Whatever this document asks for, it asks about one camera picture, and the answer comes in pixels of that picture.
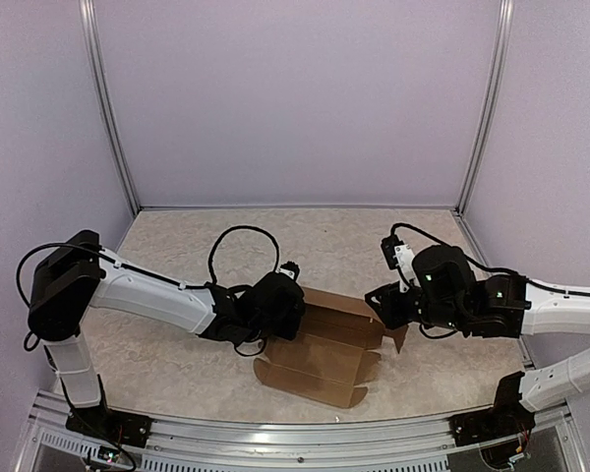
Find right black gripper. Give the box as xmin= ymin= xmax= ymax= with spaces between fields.
xmin=365 ymin=280 xmax=469 ymax=332

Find brown cardboard box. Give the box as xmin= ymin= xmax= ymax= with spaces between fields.
xmin=253 ymin=287 xmax=408 ymax=409

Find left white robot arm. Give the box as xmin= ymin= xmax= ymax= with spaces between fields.
xmin=22 ymin=230 xmax=305 ymax=438

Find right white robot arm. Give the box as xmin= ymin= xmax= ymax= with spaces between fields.
xmin=365 ymin=237 xmax=590 ymax=437

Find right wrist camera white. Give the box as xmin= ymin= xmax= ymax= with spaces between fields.
xmin=381 ymin=234 xmax=417 ymax=292

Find front aluminium frame rail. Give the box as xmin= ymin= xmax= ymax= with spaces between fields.
xmin=27 ymin=392 xmax=584 ymax=472

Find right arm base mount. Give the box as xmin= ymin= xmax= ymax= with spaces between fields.
xmin=448 ymin=372 xmax=536 ymax=446

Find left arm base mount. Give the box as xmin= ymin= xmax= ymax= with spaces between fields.
xmin=66 ymin=408 xmax=153 ymax=448

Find left aluminium frame post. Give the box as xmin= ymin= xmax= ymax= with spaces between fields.
xmin=79 ymin=0 xmax=143 ymax=217

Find aluminium frame post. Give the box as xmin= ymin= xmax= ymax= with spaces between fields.
xmin=79 ymin=0 xmax=143 ymax=217
xmin=455 ymin=0 xmax=515 ymax=218

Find right aluminium frame post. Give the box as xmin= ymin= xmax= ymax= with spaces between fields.
xmin=455 ymin=0 xmax=515 ymax=218

